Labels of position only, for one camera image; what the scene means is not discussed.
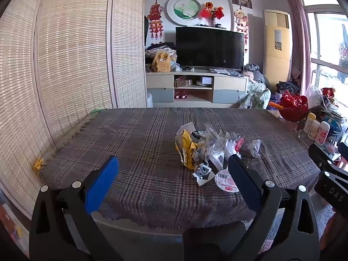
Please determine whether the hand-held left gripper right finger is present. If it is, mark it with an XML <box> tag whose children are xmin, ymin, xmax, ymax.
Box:
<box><xmin>228</xmin><ymin>154</ymin><xmax>320</xmax><ymax>261</ymax></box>

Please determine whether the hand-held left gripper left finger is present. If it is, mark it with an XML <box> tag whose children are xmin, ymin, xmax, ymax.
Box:
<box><xmin>29</xmin><ymin>156</ymin><xmax>123</xmax><ymax>261</ymax></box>

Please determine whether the round white lid red label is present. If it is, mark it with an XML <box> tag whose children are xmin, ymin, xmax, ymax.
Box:
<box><xmin>214</xmin><ymin>169</ymin><xmax>240</xmax><ymax>192</ymax></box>

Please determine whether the small clear plastic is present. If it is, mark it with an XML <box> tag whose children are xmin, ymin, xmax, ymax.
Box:
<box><xmin>245</xmin><ymin>139</ymin><xmax>261</xmax><ymax>159</ymax></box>

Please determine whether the black and white torn packet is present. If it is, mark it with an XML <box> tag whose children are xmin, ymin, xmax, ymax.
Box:
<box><xmin>192</xmin><ymin>162</ymin><xmax>216</xmax><ymax>187</ymax></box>

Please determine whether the large clear plastic wrapper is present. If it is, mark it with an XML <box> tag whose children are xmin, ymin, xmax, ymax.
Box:
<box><xmin>194</xmin><ymin>125</ymin><xmax>237</xmax><ymax>169</ymax></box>

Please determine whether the yellow snack wrapper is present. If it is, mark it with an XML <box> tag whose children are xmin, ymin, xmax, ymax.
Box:
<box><xmin>175</xmin><ymin>123</ymin><xmax>203</xmax><ymax>171</ymax></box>

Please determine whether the blue snack bag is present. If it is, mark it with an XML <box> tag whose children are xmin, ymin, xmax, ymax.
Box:
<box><xmin>325</xmin><ymin>114</ymin><xmax>344</xmax><ymax>135</ymax></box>

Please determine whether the pink white bottle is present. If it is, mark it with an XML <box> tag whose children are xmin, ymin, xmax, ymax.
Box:
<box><xmin>315</xmin><ymin>121</ymin><xmax>330</xmax><ymax>145</ymax></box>

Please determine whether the white lotion bottle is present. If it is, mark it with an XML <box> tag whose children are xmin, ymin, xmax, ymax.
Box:
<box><xmin>308</xmin><ymin>120</ymin><xmax>321</xmax><ymax>140</ymax></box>

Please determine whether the grey plaid tablecloth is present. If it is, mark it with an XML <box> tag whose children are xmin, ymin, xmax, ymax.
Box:
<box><xmin>41</xmin><ymin>107</ymin><xmax>322</xmax><ymax>229</ymax></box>

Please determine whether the red plush toy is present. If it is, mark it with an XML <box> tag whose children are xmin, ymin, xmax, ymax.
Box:
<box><xmin>321</xmin><ymin>87</ymin><xmax>338</xmax><ymax>98</ymax></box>

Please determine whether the red basket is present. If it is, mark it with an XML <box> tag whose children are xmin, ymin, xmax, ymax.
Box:
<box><xmin>279</xmin><ymin>91</ymin><xmax>309</xmax><ymax>121</ymax></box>

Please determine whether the white plastic bag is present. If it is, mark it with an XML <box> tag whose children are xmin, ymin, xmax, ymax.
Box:
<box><xmin>306</xmin><ymin>85</ymin><xmax>323</xmax><ymax>108</ymax></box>

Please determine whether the dark blue clothes heap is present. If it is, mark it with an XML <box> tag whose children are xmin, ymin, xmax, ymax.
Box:
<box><xmin>276</xmin><ymin>81</ymin><xmax>301</xmax><ymax>95</ymax></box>

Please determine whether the green patterned cloth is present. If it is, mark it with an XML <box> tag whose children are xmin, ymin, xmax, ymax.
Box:
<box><xmin>239</xmin><ymin>83</ymin><xmax>271</xmax><ymax>110</ymax></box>

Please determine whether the window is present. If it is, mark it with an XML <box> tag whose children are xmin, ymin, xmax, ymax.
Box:
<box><xmin>300</xmin><ymin>0</ymin><xmax>348</xmax><ymax>95</ymax></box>

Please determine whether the grey pink clothes pile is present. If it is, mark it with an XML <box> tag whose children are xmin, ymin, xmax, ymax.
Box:
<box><xmin>243</xmin><ymin>63</ymin><xmax>268</xmax><ymax>85</ymax></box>

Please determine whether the beige grey tv cabinet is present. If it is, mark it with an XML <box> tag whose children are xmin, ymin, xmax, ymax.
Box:
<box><xmin>145</xmin><ymin>71</ymin><xmax>249</xmax><ymax>109</ymax></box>

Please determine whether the cardboard box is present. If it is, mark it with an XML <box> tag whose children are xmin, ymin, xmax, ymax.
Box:
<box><xmin>174</xmin><ymin>76</ymin><xmax>192</xmax><ymax>87</ymax></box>

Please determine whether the cream floor air conditioner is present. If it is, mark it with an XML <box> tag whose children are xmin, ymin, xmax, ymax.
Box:
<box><xmin>262</xmin><ymin>9</ymin><xmax>293</xmax><ymax>94</ymax></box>

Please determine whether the pink curtain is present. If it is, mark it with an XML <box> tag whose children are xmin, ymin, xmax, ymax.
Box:
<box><xmin>281</xmin><ymin>0</ymin><xmax>312</xmax><ymax>93</ymax></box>

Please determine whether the bamboo folding screen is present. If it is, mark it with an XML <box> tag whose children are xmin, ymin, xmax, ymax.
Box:
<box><xmin>0</xmin><ymin>0</ymin><xmax>147</xmax><ymax>219</ymax></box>

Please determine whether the yellow plush backpack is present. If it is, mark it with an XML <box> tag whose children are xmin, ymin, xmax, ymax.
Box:
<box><xmin>151</xmin><ymin>51</ymin><xmax>172</xmax><ymax>72</ymax></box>

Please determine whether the black television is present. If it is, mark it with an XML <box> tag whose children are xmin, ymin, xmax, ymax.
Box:
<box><xmin>175</xmin><ymin>27</ymin><xmax>244</xmax><ymax>71</ymax></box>

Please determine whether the dark mixed clothes pile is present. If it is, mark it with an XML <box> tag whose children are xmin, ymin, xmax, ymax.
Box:
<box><xmin>145</xmin><ymin>42</ymin><xmax>180</xmax><ymax>72</ymax></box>

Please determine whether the hanging doll ornament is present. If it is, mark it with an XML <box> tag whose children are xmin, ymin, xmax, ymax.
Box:
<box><xmin>234</xmin><ymin>8</ymin><xmax>249</xmax><ymax>53</ymax></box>

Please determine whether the red flower decoration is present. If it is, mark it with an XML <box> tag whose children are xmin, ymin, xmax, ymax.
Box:
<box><xmin>200</xmin><ymin>2</ymin><xmax>225</xmax><ymax>28</ymax></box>

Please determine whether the red hanging fish ornament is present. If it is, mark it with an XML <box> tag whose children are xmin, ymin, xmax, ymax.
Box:
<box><xmin>147</xmin><ymin>0</ymin><xmax>164</xmax><ymax>45</ymax></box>

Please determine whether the round framed wall art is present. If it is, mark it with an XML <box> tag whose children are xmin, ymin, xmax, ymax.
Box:
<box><xmin>166</xmin><ymin>0</ymin><xmax>208</xmax><ymax>27</ymax></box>

